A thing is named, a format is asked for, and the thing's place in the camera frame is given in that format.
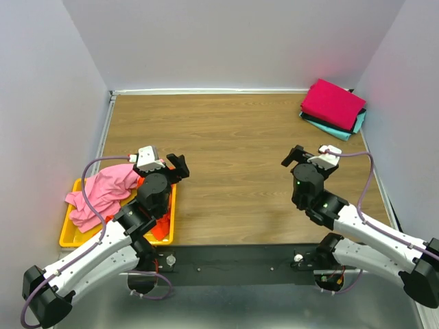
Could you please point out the folded magenta t shirt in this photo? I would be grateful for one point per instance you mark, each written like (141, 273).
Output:
(332, 104)

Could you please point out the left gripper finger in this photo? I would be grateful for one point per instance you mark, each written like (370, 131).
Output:
(176, 161)
(176, 175)

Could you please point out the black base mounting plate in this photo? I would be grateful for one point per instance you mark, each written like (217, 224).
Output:
(233, 265)

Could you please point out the orange t shirt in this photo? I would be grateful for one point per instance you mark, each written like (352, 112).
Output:
(150, 210)

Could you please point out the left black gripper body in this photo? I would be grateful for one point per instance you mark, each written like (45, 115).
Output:
(161, 171)

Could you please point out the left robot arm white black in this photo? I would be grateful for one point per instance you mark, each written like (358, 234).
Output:
(120, 245)

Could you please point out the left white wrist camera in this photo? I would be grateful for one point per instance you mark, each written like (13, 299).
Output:
(147, 159)

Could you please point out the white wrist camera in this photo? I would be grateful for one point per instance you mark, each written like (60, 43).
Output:
(328, 157)
(147, 159)

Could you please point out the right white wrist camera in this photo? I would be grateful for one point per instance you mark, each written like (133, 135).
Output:
(328, 157)

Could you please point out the folded teal t shirt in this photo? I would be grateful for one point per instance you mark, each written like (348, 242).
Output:
(337, 132)

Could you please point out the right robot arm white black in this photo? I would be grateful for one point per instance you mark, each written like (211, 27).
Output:
(357, 240)

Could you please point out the pink t shirt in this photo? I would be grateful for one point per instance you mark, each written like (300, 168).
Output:
(104, 190)

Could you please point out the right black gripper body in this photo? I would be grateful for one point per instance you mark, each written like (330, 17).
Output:
(324, 172)

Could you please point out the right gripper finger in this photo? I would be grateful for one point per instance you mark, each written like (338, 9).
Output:
(290, 158)
(299, 152)

